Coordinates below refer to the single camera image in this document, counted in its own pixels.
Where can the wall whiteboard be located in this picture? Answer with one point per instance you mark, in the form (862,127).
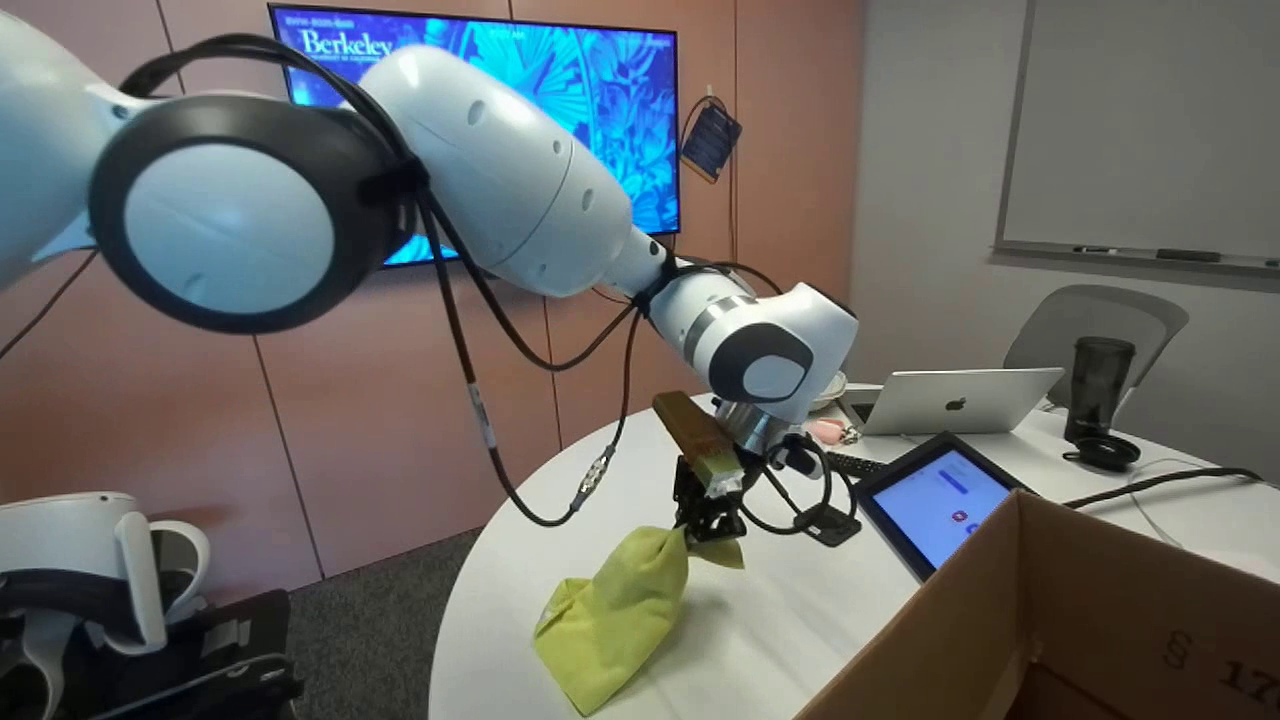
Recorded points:
(1145,121)

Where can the brown cardboard box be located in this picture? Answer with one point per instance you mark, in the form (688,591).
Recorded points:
(1064,627)

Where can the silver laptop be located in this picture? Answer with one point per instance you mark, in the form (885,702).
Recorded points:
(953,400)

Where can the black wall mounted device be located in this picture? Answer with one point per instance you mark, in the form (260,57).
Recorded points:
(710,137)

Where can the grey office chair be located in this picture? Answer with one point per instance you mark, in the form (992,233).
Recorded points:
(1104,314)

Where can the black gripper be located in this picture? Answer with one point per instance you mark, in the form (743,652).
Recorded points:
(707,482)

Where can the yellow towel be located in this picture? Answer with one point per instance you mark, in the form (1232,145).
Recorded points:
(622,615)

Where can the black tablet with lit screen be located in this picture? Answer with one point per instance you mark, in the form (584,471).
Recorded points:
(940,505)

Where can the wall television with blue picture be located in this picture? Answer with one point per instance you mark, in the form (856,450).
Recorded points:
(625,121)

